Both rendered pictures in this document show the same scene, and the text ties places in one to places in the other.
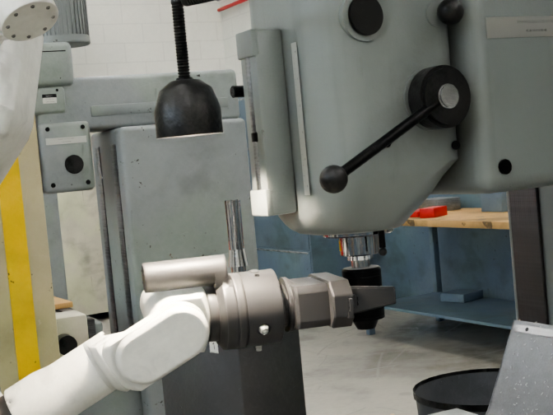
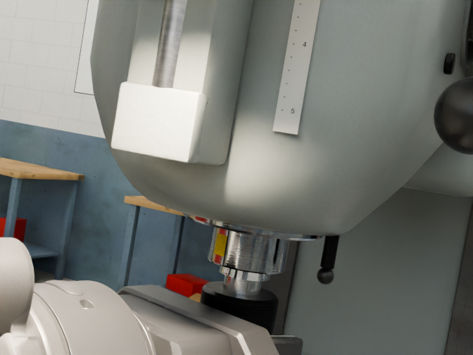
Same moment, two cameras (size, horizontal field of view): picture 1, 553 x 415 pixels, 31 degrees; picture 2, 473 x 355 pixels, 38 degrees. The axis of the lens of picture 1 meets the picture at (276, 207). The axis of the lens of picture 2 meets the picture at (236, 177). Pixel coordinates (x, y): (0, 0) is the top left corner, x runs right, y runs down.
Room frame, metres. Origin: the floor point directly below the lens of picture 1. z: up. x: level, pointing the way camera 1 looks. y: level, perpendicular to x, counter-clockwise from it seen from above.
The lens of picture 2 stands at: (0.90, 0.17, 1.35)
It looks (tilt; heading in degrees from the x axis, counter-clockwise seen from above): 3 degrees down; 322
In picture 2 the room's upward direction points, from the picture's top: 10 degrees clockwise
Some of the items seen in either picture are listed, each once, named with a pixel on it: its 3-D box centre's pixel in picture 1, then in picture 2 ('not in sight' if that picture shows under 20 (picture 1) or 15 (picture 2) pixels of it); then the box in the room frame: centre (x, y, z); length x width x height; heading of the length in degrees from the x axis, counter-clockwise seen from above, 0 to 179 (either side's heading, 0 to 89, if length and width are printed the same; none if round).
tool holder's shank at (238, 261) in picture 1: (235, 235); not in sight; (1.55, 0.07, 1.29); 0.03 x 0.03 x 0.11
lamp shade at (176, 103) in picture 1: (187, 106); not in sight; (1.09, 0.09, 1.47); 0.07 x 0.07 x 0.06
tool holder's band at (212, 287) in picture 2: (361, 271); (239, 298); (1.21, -0.09, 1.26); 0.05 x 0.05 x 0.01
